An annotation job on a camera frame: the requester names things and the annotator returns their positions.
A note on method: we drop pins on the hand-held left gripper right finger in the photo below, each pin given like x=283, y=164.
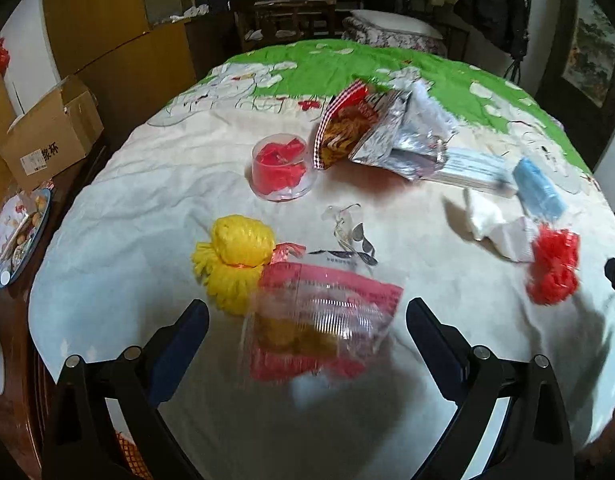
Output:
x=435, y=345

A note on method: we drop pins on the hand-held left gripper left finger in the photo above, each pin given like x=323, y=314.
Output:
x=180, y=345

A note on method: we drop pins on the clear red-printed snack bag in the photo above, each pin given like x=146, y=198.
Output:
x=317, y=320

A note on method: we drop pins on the yellow yarn pompom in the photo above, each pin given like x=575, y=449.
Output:
x=240, y=255

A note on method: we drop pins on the white plastic wrapper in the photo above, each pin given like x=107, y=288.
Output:
x=515, y=237

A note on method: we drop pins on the blue packet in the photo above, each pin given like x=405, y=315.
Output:
x=537, y=190

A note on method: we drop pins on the clear wrapper with black print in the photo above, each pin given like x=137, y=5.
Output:
x=352, y=240

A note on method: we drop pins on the green and white printed bedsheet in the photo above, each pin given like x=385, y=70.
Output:
x=137, y=210

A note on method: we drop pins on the red wrapper scrap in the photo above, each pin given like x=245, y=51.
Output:
x=287, y=251

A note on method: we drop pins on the pack of face masks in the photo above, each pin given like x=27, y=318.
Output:
x=480, y=170

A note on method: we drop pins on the plate of food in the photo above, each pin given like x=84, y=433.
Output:
x=19, y=232

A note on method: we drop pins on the clear round plastic container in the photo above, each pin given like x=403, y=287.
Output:
x=282, y=167

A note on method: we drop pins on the silver foil bag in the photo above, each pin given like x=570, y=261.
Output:
x=412, y=130

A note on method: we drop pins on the red checkered snack bag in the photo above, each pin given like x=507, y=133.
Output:
x=345, y=127

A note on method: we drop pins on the cardboard box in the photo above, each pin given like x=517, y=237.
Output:
x=47, y=135

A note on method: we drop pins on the dark hanging jacket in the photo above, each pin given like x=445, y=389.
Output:
x=492, y=5

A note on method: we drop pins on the folded floral quilt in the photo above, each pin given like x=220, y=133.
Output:
x=387, y=37

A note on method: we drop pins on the wooden wardrobe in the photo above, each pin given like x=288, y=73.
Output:
x=117, y=35

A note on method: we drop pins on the white pillow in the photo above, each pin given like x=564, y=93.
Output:
x=395, y=19

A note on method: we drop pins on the white cloth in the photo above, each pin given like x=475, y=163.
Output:
x=192, y=12

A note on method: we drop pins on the dark wooden chair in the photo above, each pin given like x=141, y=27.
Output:
x=287, y=20

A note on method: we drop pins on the framed wall painting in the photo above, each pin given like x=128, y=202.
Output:
x=592, y=50

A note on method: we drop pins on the red wall ornament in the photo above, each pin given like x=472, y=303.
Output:
x=2, y=55

